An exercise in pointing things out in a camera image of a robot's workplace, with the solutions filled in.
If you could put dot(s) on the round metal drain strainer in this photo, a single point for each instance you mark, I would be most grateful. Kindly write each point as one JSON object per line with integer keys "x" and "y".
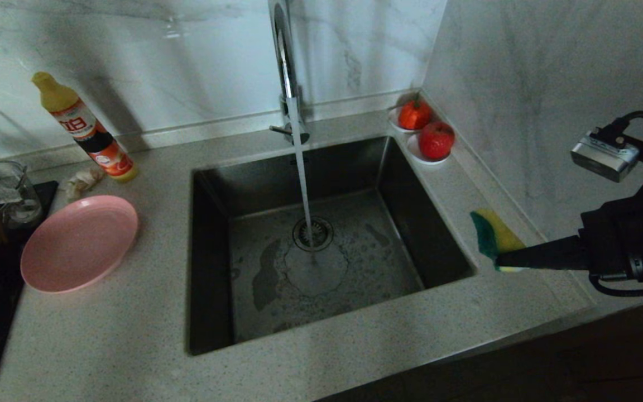
{"x": 321, "y": 234}

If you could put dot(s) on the red apple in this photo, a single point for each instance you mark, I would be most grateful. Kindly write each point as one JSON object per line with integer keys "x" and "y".
{"x": 436, "y": 139}

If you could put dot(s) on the pink plate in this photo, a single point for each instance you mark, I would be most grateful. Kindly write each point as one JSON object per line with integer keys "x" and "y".
{"x": 78, "y": 245}

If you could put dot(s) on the orange-red tomato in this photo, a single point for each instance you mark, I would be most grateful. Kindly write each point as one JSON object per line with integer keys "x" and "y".
{"x": 414, "y": 114}

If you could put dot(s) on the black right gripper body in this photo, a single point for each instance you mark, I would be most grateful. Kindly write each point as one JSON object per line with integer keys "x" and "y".
{"x": 623, "y": 234}

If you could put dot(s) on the clear glass pot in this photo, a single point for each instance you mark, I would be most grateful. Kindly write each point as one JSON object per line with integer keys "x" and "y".
{"x": 23, "y": 201}

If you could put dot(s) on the chrome faucet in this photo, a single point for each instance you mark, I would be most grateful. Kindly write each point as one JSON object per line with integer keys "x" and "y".
{"x": 286, "y": 72}

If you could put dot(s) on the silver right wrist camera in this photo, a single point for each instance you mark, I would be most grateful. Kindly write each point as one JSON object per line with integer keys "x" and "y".
{"x": 606, "y": 159}

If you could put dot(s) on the yellow sponge green backing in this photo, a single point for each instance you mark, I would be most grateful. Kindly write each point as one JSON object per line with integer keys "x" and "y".
{"x": 494, "y": 237}

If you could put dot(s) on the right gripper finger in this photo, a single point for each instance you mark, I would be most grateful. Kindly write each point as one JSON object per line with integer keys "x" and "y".
{"x": 545, "y": 263}
{"x": 545, "y": 250}

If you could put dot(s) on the yellow dish soap bottle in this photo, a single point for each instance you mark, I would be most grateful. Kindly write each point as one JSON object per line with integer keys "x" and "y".
{"x": 84, "y": 134}

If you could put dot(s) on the crumpled beige tissue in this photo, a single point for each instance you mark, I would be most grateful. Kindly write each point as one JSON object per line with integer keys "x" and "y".
{"x": 81, "y": 181}

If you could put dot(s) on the stainless steel sink basin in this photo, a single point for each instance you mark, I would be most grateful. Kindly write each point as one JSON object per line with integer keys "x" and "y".
{"x": 366, "y": 290}

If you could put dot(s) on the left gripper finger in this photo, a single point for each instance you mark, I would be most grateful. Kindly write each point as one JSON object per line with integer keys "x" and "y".
{"x": 3, "y": 194}

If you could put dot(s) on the small white saucer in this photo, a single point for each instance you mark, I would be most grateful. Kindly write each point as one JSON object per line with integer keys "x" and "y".
{"x": 392, "y": 124}
{"x": 412, "y": 152}

